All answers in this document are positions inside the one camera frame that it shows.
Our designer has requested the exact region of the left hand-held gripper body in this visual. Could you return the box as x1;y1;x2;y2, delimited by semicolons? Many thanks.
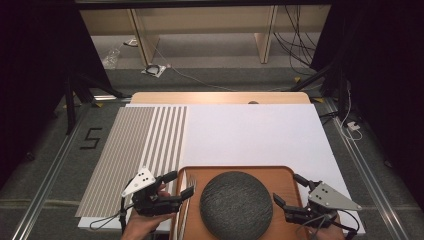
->
121;167;183;217

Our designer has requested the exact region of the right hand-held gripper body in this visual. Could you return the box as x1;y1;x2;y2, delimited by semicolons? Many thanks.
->
284;181;364;229

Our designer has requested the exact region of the brown wooden tray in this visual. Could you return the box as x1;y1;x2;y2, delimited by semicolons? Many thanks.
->
169;165;310;240

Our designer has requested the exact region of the black round plate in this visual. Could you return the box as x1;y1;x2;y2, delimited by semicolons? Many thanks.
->
198;170;275;240

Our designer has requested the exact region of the person's right hand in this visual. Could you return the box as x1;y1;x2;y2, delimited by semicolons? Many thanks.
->
312;216;347;240

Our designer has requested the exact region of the grey striped placemat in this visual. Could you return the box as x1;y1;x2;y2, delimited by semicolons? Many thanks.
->
74;105;189;220

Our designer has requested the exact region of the white board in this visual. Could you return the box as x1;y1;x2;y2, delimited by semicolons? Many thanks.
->
77;102;366;235

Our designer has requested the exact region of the black metal stand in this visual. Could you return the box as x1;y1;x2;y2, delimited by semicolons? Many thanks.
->
289;59;350;122
63;70;125;135

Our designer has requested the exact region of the clear bag with black item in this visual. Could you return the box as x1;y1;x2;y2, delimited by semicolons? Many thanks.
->
141;63;167;79

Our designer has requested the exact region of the crumpled clear plastic wrap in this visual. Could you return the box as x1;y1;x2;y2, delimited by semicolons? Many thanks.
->
101;47;121;70

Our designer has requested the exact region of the dark curtain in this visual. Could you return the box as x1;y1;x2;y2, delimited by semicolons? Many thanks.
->
309;0;424;213
0;0;113;189

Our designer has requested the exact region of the light wooden shelf unit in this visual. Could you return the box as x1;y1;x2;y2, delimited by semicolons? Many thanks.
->
79;4;332;66

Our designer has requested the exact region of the right hand-held gripper cable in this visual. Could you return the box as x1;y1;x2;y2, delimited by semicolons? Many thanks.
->
295;207;362;240

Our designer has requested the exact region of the hand-held gripper cable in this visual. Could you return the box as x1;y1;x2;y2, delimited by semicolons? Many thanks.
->
295;207;362;240
88;195;130;235

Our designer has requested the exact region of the metal floor rail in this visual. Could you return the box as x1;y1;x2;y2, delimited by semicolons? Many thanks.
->
323;97;410;240
10;96;93;240

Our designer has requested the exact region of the left hand-held gripper cable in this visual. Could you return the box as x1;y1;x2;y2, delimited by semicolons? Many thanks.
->
88;195;130;235

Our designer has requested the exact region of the white adapter cable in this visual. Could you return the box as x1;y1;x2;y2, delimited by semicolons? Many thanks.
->
339;79;365;142

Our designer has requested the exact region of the thin white floor cable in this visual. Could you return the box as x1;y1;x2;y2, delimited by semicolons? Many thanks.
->
152;44;296;93

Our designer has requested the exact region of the bundle of black cables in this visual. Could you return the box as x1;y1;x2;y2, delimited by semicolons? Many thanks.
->
272;4;322;77

